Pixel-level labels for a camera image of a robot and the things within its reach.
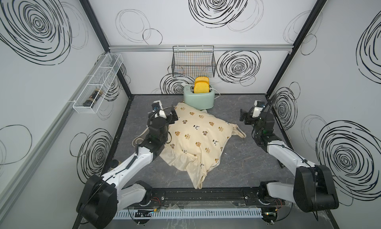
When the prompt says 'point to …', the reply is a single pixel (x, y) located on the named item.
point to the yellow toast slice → (201, 85)
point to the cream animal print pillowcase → (198, 139)
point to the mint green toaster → (199, 101)
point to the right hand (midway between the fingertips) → (250, 110)
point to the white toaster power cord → (216, 91)
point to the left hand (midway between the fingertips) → (165, 107)
